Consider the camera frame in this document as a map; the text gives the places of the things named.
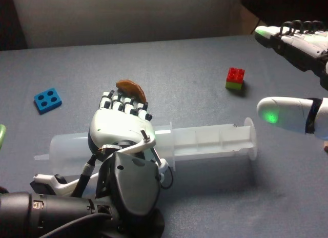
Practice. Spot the grey table cloth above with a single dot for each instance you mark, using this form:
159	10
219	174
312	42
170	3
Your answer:
205	209

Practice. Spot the large translucent plastic syringe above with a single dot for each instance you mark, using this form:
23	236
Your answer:
205	140

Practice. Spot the blue four-hole toy block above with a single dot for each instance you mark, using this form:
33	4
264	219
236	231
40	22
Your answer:
47	100

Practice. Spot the brown toy croissant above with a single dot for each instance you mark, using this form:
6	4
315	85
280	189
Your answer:
132	88

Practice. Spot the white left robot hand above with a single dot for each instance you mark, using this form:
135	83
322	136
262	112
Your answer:
115	127

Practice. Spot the red and green toy brick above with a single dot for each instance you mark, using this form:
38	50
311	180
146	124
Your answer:
235	77

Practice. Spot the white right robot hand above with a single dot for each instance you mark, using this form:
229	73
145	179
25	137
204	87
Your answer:
284	115

